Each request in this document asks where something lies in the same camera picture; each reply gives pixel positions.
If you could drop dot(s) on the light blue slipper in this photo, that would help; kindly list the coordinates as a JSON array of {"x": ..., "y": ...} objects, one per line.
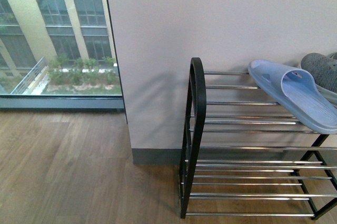
[{"x": 295, "y": 95}]

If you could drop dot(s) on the black metal shoe rack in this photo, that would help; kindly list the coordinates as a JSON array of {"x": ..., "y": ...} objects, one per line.
[{"x": 245, "y": 153}]

